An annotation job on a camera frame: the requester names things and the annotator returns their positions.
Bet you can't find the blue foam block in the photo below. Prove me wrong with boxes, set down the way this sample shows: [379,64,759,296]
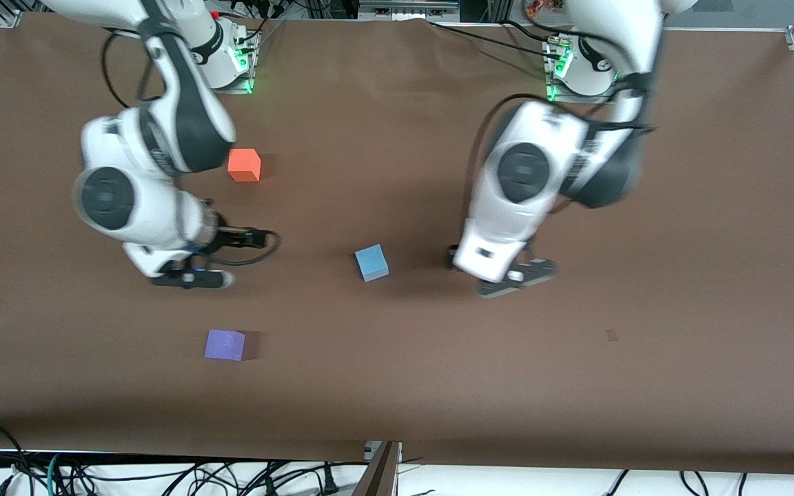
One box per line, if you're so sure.
[354,243,390,283]

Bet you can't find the purple foam block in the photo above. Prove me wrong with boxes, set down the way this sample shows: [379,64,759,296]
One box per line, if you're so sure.
[204,329,246,362]

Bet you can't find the orange foam block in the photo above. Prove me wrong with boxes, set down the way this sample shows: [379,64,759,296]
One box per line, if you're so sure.
[227,148,262,183]

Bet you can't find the brown paper table cover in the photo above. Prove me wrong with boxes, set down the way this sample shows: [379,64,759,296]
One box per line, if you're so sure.
[0,10,794,476]

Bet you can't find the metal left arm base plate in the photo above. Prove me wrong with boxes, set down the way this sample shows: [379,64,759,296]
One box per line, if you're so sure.
[543,34,618,104]

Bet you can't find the long black table cable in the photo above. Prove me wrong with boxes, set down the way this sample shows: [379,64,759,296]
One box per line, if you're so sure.
[428,21,563,63]

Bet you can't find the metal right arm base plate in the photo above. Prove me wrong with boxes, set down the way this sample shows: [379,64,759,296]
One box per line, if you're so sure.
[228,28,260,95]

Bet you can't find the short black table cable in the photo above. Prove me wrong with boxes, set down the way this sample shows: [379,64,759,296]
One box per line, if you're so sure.
[500,19,563,45]

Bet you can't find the aluminium post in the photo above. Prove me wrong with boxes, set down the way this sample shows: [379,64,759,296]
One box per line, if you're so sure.
[352,441,403,496]

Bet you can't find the grey metal background frame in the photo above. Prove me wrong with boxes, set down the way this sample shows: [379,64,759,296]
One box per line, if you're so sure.
[359,0,460,21]

